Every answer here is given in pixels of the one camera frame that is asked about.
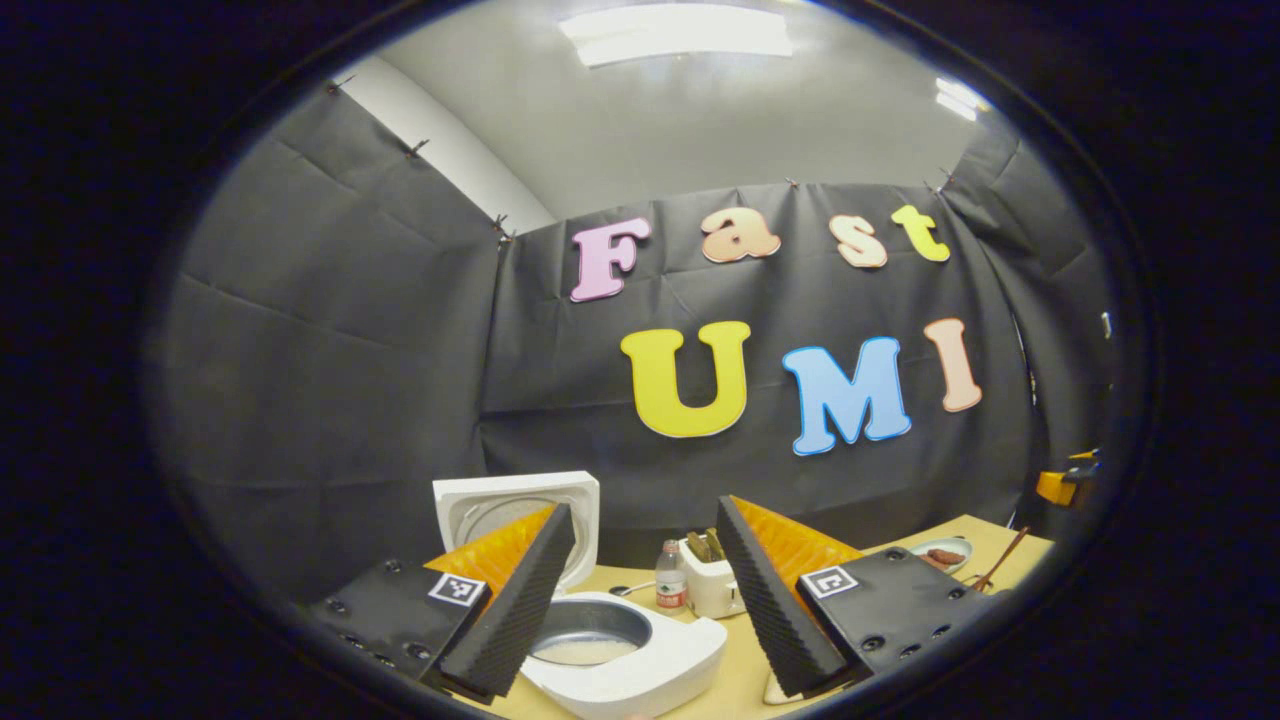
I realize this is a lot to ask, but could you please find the white toaster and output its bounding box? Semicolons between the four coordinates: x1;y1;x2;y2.
678;540;747;619

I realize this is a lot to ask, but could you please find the pale green plate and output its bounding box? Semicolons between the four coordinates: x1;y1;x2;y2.
908;537;973;577

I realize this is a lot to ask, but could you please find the black backdrop cloth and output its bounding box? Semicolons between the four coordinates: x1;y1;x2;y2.
160;80;1116;606

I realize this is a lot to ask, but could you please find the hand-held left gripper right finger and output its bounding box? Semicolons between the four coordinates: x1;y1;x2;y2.
714;494;1001;701

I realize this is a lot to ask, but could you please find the large ceiling light panel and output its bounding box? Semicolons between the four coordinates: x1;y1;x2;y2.
558;3;794;68

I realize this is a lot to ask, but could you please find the dark wooden spoon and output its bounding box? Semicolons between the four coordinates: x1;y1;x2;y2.
975;526;1031;594

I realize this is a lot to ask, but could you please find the small ceiling light panel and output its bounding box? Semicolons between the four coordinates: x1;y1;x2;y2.
935;77;991;122

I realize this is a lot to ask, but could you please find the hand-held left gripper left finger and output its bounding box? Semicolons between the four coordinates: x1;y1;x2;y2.
300;502;578;706

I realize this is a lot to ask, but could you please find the white rice cooker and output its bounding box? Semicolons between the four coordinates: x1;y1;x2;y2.
432;471;729;720

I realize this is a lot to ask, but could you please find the clear water bottle red label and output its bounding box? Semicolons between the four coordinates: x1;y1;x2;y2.
655;540;689;611

